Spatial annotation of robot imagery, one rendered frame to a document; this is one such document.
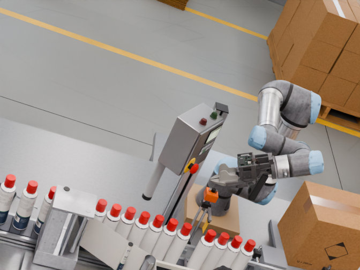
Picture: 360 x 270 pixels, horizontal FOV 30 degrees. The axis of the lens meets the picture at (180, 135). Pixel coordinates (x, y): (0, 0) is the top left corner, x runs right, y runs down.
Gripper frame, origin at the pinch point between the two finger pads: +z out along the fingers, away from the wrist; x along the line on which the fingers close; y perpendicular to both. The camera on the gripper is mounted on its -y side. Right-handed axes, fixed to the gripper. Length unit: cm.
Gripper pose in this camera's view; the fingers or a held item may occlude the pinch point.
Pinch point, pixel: (214, 181)
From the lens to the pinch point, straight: 221.0
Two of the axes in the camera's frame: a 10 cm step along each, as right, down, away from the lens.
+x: 0.1, 5.8, -8.1
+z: -9.9, 1.4, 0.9
